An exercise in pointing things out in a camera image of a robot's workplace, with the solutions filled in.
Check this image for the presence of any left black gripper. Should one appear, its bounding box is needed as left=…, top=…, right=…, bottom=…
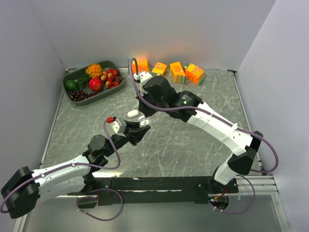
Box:
left=103, top=119, right=150, bottom=157

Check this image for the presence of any white square charging case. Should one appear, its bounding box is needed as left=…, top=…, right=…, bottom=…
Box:
left=138, top=116, right=152, bottom=128

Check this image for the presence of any white oval earbud case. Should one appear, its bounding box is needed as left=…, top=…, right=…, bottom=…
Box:
left=127, top=109, right=140, bottom=118

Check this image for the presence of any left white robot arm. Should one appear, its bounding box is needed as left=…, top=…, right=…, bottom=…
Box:
left=0, top=117, right=151, bottom=219

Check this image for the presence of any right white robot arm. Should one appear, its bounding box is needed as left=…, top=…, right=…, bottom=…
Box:
left=133, top=72, right=263, bottom=193

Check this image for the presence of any orange green box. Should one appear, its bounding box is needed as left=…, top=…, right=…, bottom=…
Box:
left=183, top=62, right=205, bottom=86
left=169, top=61, right=186, bottom=84
left=131, top=58, right=151, bottom=73
left=150, top=62, right=168, bottom=77

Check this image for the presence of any red cherry bunch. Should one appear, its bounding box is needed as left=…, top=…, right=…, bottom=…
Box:
left=100, top=69, right=124, bottom=89

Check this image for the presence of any red pomegranate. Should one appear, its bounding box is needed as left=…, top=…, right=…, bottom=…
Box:
left=88, top=78, right=102, bottom=92

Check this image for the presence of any grey fruit tray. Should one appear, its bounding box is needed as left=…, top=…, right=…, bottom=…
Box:
left=62, top=61, right=125, bottom=106

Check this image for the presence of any orange spiky fruit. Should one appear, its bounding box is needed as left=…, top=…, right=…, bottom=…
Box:
left=85, top=63, right=103, bottom=78

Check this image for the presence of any dark grape bunch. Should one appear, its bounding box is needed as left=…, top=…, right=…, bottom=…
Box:
left=69, top=90, right=96, bottom=102

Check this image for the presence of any green leafy sprig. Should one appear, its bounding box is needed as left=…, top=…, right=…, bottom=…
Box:
left=74, top=74, right=91, bottom=89

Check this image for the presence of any green lime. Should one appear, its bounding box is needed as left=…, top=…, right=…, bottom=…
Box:
left=65, top=80, right=78, bottom=91

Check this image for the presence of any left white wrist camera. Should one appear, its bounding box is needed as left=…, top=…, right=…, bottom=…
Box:
left=107, top=117, right=126, bottom=134

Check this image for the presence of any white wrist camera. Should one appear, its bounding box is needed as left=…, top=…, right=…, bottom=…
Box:
left=133, top=71, right=153, bottom=96
left=107, top=117, right=126, bottom=134

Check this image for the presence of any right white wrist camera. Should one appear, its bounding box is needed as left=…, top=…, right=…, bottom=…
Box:
left=133, top=71, right=153, bottom=96

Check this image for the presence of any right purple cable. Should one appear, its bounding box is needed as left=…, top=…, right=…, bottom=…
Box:
left=129, top=57, right=280, bottom=215

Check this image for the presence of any purple cable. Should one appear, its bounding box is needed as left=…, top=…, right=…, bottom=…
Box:
left=0, top=119, right=124, bottom=222
left=129, top=57, right=280, bottom=215

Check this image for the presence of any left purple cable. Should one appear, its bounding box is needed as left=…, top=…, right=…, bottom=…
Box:
left=0, top=119, right=124, bottom=222

